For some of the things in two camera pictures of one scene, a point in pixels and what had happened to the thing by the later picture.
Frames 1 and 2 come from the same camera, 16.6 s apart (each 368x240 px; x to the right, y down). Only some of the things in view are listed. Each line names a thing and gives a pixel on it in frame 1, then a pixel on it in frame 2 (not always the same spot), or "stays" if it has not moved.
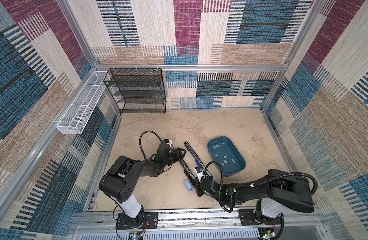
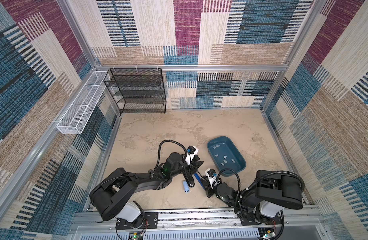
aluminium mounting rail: x=296 y=224 stays
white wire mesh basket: x=74 y=119 stays
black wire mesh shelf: x=137 y=90 stays
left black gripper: x=178 y=153 -> x=192 y=169
